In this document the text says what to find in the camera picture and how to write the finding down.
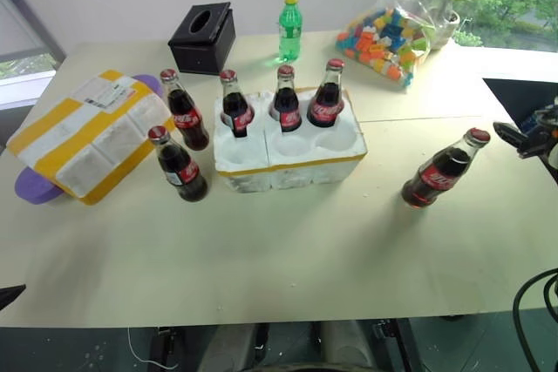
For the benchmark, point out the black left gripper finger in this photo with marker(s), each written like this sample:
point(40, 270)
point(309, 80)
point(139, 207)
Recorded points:
point(9, 295)

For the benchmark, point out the white foam bottle tray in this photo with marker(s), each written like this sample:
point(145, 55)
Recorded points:
point(244, 158)

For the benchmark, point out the black table frame bracket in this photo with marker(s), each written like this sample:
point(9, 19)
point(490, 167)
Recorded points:
point(394, 343)
point(165, 348)

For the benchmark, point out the purple plastic tray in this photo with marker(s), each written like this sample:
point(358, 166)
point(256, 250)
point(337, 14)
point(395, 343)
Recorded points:
point(32, 189)

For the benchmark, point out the green soda bottle yellow cap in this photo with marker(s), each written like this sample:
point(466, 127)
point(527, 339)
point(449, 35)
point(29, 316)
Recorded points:
point(290, 34)

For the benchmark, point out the glass cola bottle red cap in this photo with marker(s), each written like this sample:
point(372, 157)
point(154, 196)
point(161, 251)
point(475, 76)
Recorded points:
point(438, 176)
point(237, 110)
point(326, 104)
point(181, 171)
point(287, 108)
point(185, 119)

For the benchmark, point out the white plant pot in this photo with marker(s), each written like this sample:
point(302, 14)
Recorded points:
point(445, 32)

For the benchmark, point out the black tissue box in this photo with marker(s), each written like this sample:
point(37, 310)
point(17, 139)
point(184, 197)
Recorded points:
point(200, 47)

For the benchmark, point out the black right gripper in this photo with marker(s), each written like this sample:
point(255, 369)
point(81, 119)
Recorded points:
point(540, 141)

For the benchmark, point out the grey rounded shape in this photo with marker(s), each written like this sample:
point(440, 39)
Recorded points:
point(344, 343)

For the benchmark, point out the white yellow-taped package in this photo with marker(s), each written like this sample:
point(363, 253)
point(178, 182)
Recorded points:
point(78, 137)

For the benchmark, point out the clear bag of colourful bricks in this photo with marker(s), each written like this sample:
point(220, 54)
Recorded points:
point(383, 41)

